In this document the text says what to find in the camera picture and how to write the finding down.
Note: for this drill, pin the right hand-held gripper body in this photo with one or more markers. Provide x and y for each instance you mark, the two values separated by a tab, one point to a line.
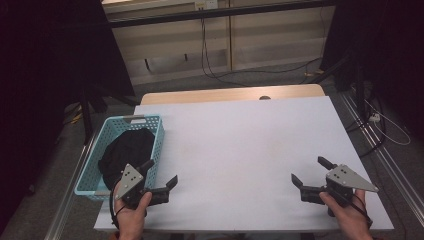
346	178

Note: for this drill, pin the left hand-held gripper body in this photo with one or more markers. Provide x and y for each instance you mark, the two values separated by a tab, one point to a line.
130	181

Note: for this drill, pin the black sleeveless vest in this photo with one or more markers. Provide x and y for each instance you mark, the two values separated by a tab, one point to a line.
126	150

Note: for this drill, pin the light blue plastic basket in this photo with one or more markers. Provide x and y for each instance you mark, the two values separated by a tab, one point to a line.
90	176

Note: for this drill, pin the person's left hand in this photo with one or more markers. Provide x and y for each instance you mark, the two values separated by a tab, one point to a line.
131	223

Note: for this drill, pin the person's right hand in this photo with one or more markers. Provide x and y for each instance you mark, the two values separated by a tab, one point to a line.
350	221

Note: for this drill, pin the white power strip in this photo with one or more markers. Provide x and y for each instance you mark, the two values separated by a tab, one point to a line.
374	117

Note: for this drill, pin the black stand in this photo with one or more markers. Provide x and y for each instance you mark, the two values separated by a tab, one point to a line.
87	123
360	86

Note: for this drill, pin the white table cover board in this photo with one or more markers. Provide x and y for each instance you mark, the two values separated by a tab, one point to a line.
250	150

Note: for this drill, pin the round table grommet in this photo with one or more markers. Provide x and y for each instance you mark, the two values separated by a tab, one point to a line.
265	97

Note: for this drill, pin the beige cabinet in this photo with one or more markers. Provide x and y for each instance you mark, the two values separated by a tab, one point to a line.
273	43

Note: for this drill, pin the black curtain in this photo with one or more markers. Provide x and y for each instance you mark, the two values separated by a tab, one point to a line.
40	83
393	50

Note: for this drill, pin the black metal bar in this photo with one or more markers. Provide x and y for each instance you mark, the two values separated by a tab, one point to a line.
216	13

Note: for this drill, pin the white wall socket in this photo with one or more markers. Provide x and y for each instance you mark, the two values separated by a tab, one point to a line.
206	4

